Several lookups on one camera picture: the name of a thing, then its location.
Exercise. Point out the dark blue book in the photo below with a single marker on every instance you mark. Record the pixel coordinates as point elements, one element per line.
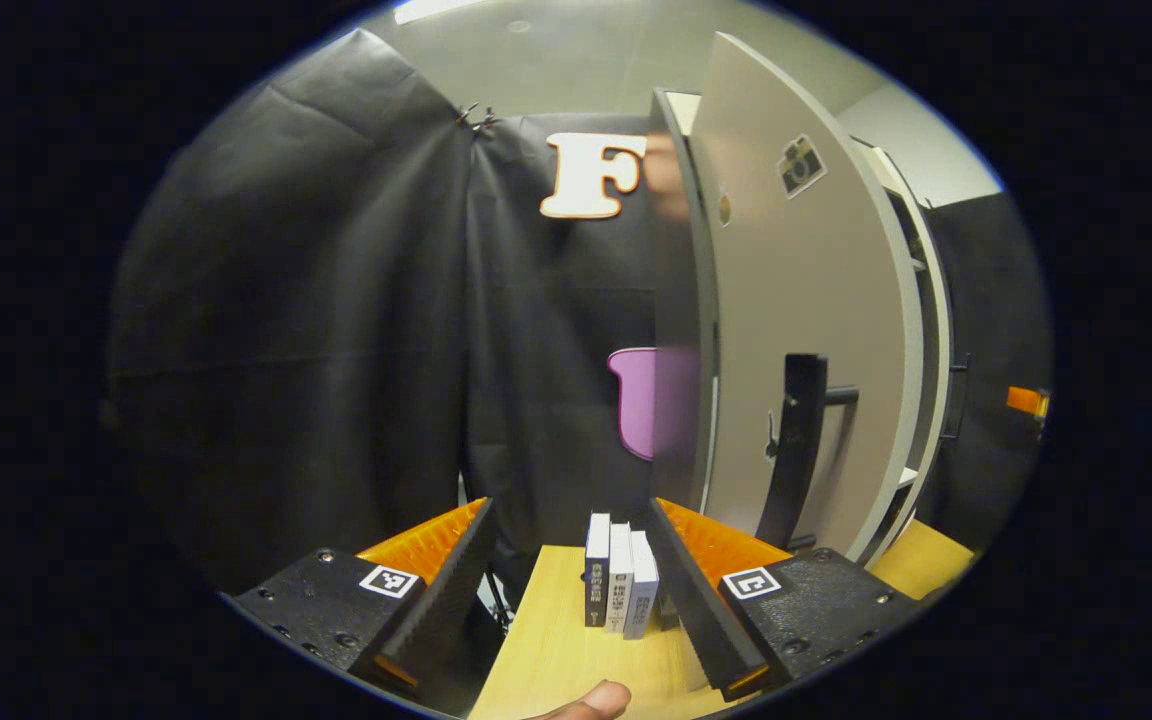
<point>596,570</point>

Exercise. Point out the grey white cabinet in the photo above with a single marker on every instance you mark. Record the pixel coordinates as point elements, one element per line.
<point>684,250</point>

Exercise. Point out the white cabinet door cherry sticker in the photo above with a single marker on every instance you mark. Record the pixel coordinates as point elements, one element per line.
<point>939,330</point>

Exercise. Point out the ceiling light panel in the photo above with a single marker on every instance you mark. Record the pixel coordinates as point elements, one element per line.
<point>436,10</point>

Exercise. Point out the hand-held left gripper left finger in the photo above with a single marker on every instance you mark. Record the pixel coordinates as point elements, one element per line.
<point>446,600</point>

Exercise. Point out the white book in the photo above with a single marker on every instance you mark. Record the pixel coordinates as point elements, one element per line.
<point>620,580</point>

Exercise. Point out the white cabinet door camera sticker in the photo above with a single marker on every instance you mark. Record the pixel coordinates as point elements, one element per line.
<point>816,300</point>

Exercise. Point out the small black clip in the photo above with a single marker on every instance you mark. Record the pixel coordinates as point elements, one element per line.
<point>466,115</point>
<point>485,122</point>

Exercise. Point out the pale blue book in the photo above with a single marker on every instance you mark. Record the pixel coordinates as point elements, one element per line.
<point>642,590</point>

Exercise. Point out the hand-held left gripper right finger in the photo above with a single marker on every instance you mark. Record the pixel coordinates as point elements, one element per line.
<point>696,600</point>

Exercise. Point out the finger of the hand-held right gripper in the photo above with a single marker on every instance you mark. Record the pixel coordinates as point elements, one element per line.
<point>1026,402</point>

